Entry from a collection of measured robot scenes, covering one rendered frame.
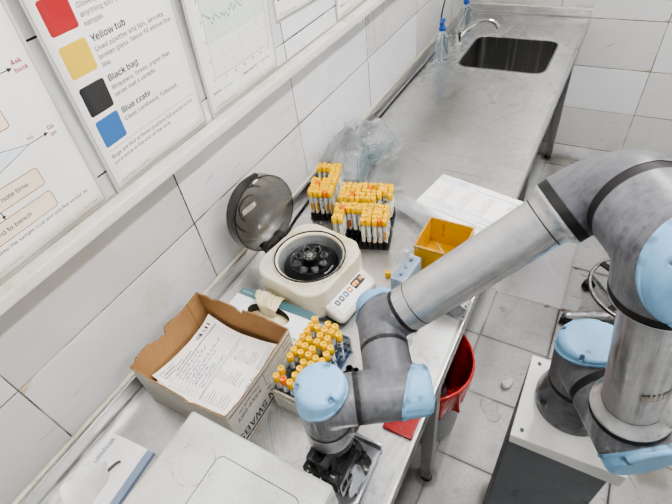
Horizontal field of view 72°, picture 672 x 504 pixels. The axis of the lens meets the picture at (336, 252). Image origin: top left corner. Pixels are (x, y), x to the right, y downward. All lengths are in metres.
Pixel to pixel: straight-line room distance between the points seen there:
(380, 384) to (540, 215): 0.31
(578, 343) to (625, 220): 0.41
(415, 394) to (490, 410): 1.48
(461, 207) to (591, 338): 0.73
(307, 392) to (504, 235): 0.34
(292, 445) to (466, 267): 0.62
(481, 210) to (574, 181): 0.92
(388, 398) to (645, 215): 0.37
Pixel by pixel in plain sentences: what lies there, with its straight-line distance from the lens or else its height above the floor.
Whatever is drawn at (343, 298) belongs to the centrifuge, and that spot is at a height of 0.92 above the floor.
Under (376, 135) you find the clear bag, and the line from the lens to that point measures 1.77.
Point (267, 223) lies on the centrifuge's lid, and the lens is 1.38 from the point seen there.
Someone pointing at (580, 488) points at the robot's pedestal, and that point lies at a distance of 1.25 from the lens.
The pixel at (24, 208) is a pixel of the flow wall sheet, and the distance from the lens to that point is 0.97.
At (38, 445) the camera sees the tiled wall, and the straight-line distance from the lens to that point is 1.21.
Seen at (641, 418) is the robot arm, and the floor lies 1.20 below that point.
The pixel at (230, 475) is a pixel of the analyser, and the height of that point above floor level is 1.17.
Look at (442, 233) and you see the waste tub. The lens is 1.41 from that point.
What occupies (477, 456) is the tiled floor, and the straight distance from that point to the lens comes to 2.05.
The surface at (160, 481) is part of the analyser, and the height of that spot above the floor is 1.17.
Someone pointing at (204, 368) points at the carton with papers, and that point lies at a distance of 1.19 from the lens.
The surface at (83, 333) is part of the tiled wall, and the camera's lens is 1.14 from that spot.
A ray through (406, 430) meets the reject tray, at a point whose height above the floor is 0.88.
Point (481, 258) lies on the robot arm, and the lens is 0.67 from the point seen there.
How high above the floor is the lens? 1.88
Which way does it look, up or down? 44 degrees down
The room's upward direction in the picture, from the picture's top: 9 degrees counter-clockwise
